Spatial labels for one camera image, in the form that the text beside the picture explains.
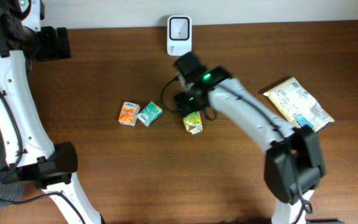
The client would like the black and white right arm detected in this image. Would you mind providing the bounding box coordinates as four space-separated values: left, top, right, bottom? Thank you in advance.
173 52 326 223

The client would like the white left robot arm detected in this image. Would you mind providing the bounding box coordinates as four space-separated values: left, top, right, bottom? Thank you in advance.
0 1 104 223

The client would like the orange tissue pack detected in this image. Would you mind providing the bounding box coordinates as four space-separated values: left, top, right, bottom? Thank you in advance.
118 101 140 126

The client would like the teal tissue pack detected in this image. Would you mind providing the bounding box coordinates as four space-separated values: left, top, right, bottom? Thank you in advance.
137 101 163 127

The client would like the green yellow drink carton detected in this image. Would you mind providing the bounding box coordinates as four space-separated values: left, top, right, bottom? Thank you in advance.
183 111 203 134

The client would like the white barcode scanner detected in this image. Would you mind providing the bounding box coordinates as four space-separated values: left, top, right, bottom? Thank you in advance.
167 15 193 57

